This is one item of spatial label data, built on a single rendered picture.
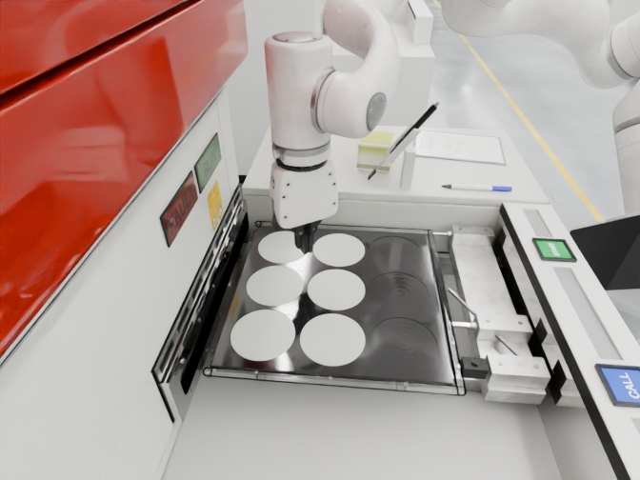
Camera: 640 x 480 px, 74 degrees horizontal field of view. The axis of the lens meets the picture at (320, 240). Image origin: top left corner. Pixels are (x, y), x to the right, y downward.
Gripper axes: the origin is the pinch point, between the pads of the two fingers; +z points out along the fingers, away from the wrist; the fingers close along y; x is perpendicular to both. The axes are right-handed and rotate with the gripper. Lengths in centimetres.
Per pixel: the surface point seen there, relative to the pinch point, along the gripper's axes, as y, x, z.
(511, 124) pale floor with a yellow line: 272, 179, 99
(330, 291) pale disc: 2.1, -5.9, 8.0
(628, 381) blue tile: 24.3, -41.3, 1.5
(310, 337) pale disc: -5.3, -13.2, 8.0
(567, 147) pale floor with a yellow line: 277, 128, 99
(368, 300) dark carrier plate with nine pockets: 6.7, -10.5, 7.9
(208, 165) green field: -11.7, 10.1, -12.0
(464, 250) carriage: 32.4, -5.8, 10.0
